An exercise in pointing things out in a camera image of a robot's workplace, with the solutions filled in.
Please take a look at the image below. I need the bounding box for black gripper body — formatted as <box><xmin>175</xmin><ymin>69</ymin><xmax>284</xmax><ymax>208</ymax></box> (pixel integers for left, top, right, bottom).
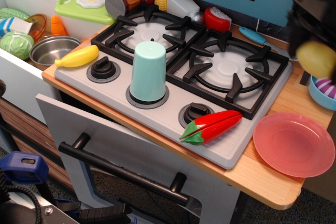
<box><xmin>288</xmin><ymin>0</ymin><xmax>335</xmax><ymax>45</ymax></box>

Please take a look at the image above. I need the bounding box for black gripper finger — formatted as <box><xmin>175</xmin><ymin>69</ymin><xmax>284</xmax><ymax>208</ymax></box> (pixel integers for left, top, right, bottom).
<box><xmin>331</xmin><ymin>73</ymin><xmax>336</xmax><ymax>84</ymax></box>
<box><xmin>288</xmin><ymin>24</ymin><xmax>309</xmax><ymax>56</ymax></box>

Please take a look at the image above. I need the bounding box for yellow toy potato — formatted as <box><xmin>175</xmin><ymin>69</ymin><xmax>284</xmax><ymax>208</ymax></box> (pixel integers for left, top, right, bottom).
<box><xmin>296</xmin><ymin>40</ymin><xmax>335</xmax><ymax>79</ymax></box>

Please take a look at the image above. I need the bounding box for pink plastic plate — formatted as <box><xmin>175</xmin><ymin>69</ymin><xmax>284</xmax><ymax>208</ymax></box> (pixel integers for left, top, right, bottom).
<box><xmin>253</xmin><ymin>112</ymin><xmax>335</xmax><ymax>178</ymax></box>

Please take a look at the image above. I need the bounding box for purple striped toy onion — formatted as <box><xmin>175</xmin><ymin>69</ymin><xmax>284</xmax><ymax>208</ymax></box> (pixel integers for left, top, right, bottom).
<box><xmin>315</xmin><ymin>78</ymin><xmax>336</xmax><ymax>100</ymax></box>

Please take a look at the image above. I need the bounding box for blue bowl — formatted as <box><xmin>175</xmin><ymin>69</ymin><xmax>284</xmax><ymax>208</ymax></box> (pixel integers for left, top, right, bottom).
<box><xmin>308</xmin><ymin>76</ymin><xmax>336</xmax><ymax>111</ymax></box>

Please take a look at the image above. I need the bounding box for black right burner grate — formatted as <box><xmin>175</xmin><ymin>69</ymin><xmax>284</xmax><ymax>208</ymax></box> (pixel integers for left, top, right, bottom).
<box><xmin>166</xmin><ymin>30</ymin><xmax>290</xmax><ymax>120</ymax></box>

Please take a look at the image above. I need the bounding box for black burner grate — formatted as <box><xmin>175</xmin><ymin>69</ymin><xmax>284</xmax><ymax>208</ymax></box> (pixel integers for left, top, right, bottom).
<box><xmin>91</xmin><ymin>4</ymin><xmax>206</xmax><ymax>64</ymax></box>
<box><xmin>166</xmin><ymin>30</ymin><xmax>290</xmax><ymax>120</ymax></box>

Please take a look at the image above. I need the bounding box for grey toy stove top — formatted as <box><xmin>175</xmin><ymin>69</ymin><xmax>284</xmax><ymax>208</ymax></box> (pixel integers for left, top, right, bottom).
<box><xmin>54</xmin><ymin>22</ymin><xmax>294</xmax><ymax>169</ymax></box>

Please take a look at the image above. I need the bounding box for white toy bottle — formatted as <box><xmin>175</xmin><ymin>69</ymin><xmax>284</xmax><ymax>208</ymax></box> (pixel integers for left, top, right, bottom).
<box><xmin>167</xmin><ymin>0</ymin><xmax>204</xmax><ymax>25</ymax></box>

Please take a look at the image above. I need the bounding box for wooden counter top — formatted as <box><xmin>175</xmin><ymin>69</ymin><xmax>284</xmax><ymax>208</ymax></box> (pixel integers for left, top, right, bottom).
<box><xmin>41</xmin><ymin>24</ymin><xmax>336</xmax><ymax>210</ymax></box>

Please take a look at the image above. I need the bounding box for red toy chili pepper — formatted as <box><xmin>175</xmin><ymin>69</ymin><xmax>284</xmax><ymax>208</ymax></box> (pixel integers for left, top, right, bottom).
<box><xmin>180</xmin><ymin>110</ymin><xmax>243</xmax><ymax>145</ymax></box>

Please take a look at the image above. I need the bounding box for black right stove knob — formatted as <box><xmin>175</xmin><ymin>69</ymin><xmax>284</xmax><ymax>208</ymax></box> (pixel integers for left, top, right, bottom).
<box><xmin>178</xmin><ymin>102</ymin><xmax>214</xmax><ymax>128</ymax></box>

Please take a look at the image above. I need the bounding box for black stove knob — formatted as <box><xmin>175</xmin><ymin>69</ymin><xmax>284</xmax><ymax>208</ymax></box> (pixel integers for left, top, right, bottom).
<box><xmin>178</xmin><ymin>102</ymin><xmax>214</xmax><ymax>128</ymax></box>
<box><xmin>87</xmin><ymin>56</ymin><xmax>121</xmax><ymax>83</ymax></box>

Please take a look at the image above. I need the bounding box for mint green plastic cup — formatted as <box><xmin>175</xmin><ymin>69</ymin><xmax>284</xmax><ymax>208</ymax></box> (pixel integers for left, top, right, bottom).
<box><xmin>130</xmin><ymin>41</ymin><xmax>166</xmax><ymax>103</ymax></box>

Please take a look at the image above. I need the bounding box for grey oven door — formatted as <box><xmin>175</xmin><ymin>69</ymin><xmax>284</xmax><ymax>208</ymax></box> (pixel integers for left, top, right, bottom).
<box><xmin>36</xmin><ymin>94</ymin><xmax>239</xmax><ymax>223</ymax></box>

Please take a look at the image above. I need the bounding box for brown toy food can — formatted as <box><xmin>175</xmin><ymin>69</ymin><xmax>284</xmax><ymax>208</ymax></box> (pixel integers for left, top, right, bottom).
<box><xmin>105</xmin><ymin>0</ymin><xmax>145</xmax><ymax>19</ymax></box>

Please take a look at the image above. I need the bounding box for black left burner grate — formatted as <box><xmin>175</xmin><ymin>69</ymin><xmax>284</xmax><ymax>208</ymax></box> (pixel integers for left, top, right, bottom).
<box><xmin>91</xmin><ymin>4</ymin><xmax>206</xmax><ymax>64</ymax></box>

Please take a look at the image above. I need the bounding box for black left stove knob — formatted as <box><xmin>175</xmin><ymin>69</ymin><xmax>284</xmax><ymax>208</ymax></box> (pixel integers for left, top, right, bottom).
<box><xmin>87</xmin><ymin>56</ymin><xmax>121</xmax><ymax>83</ymax></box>

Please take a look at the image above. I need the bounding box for yellow toy banana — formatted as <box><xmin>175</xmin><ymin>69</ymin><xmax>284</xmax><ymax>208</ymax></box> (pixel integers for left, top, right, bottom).
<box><xmin>55</xmin><ymin>45</ymin><xmax>99</xmax><ymax>67</ymax></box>

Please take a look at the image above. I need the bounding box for green cutting board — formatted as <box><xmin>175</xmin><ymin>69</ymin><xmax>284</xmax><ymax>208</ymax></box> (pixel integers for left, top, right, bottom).
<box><xmin>55</xmin><ymin>0</ymin><xmax>115</xmax><ymax>25</ymax></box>

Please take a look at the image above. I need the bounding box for orange toy carrot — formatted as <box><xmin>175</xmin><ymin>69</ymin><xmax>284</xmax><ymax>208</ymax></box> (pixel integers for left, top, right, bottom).
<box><xmin>50</xmin><ymin>15</ymin><xmax>67</xmax><ymax>36</ymax></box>

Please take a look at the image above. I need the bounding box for steel pot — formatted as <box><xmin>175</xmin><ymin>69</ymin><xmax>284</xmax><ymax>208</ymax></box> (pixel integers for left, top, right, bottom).
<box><xmin>29</xmin><ymin>36</ymin><xmax>81</xmax><ymax>70</ymax></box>

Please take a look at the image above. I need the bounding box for orange transparent bowl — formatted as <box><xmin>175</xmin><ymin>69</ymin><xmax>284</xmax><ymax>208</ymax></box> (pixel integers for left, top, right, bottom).
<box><xmin>25</xmin><ymin>14</ymin><xmax>47</xmax><ymax>43</ymax></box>

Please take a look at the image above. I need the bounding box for green toy cabbage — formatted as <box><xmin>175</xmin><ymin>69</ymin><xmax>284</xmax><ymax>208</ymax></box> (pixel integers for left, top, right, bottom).
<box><xmin>1</xmin><ymin>31</ymin><xmax>35</xmax><ymax>60</ymax></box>

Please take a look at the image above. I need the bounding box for toy milk carton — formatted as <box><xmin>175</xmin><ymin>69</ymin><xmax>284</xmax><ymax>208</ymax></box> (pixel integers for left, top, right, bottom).
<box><xmin>0</xmin><ymin>17</ymin><xmax>33</xmax><ymax>38</ymax></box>

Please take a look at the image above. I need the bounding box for green toy corn husk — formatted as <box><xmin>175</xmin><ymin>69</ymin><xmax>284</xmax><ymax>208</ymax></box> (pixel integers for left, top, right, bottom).
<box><xmin>0</xmin><ymin>7</ymin><xmax>30</xmax><ymax>20</ymax></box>

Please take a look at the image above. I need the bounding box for blue clamp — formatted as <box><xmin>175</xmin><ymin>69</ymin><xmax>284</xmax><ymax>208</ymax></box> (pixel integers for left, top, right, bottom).
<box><xmin>1</xmin><ymin>151</ymin><xmax>49</xmax><ymax>184</ymax></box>

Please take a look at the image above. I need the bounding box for blue handled toy knife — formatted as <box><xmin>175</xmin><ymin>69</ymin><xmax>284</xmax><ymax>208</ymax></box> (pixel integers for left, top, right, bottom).
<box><xmin>238</xmin><ymin>27</ymin><xmax>290</xmax><ymax>58</ymax></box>

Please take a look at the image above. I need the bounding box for black oven door handle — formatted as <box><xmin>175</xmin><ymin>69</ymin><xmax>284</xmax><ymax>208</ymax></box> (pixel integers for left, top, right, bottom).
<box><xmin>58</xmin><ymin>133</ymin><xmax>190</xmax><ymax>207</ymax></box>

